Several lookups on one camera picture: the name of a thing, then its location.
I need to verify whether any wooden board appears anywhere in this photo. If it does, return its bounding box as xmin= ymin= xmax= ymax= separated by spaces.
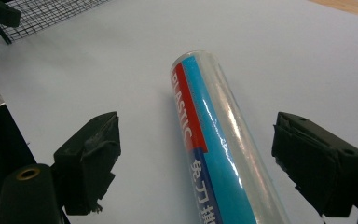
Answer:
xmin=307 ymin=0 xmax=358 ymax=21

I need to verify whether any black frame piece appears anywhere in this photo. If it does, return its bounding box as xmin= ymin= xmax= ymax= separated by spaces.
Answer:
xmin=0 ymin=0 xmax=22 ymax=45

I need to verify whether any dark stand beside table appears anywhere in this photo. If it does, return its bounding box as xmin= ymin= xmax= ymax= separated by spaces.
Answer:
xmin=0 ymin=104 xmax=38 ymax=224

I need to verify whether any plastic wrap roll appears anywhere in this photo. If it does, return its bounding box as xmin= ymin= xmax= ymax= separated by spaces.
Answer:
xmin=170 ymin=50 xmax=291 ymax=224

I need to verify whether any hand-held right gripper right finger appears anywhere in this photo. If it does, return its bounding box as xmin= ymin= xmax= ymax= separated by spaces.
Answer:
xmin=271 ymin=111 xmax=358 ymax=218

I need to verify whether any black wire mesh basket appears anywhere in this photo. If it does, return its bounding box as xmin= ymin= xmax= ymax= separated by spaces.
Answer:
xmin=0 ymin=0 xmax=113 ymax=43

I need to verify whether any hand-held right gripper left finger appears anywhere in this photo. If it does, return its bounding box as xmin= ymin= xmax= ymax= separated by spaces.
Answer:
xmin=52 ymin=111 xmax=122 ymax=217

